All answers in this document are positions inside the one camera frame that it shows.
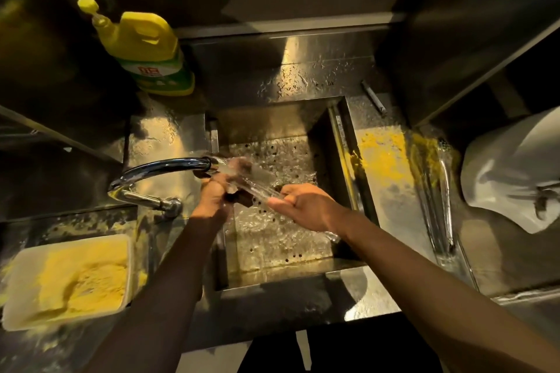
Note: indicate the person's right forearm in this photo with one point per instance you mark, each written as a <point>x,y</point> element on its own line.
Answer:
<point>437,298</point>

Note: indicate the chrome sink faucet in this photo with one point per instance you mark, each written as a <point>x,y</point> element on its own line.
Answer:
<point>148,167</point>

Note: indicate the person's dark apron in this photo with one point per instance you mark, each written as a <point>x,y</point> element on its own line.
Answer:
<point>350,346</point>

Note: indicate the white plastic container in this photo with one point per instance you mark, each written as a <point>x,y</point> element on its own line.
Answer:
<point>26,298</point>

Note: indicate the yellow dish soap bottle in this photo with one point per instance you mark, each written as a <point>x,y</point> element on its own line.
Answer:
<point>144,49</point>

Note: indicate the person's left hand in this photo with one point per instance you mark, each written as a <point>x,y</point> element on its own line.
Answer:
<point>212,198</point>

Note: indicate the person's right fingers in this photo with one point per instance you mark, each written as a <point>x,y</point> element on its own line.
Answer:
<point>283,204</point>

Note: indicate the person's left forearm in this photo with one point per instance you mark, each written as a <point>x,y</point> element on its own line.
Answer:
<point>162,298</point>

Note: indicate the yellow powder in container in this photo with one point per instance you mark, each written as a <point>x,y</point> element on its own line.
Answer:
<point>87,281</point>

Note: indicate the person's right hand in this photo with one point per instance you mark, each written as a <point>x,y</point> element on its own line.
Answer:
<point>313,209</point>

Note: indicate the person's left fingers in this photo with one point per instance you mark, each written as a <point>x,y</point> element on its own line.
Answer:
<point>232,187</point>

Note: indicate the small dark metal rod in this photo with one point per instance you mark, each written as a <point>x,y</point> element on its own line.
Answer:
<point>373,97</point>

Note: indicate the perforated steel drain plate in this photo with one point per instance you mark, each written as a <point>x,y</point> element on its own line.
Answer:
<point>284,158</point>

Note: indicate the metal tongs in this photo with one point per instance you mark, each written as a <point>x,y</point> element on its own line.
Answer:
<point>435,202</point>

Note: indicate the stainless steel sink basin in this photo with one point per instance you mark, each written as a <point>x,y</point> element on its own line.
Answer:
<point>306,123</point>

